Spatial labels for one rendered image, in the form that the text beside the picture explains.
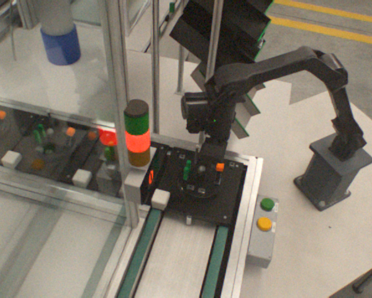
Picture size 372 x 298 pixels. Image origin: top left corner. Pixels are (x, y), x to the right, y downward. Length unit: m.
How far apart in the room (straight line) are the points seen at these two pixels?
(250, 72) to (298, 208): 0.61
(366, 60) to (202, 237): 3.00
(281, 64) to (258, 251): 0.51
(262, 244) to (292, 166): 0.42
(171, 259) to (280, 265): 0.33
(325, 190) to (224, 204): 0.35
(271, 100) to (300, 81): 1.66
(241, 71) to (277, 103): 0.81
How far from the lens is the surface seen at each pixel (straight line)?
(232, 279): 1.03
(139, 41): 1.94
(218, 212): 1.10
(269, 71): 0.85
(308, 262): 1.22
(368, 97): 3.39
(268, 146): 1.45
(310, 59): 0.87
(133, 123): 0.72
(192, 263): 1.08
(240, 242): 1.08
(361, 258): 1.30
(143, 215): 1.10
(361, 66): 3.74
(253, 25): 1.11
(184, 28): 1.10
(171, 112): 1.52
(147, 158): 0.81
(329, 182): 1.24
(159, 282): 1.06
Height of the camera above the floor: 1.90
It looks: 49 degrees down
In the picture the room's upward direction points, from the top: 4 degrees clockwise
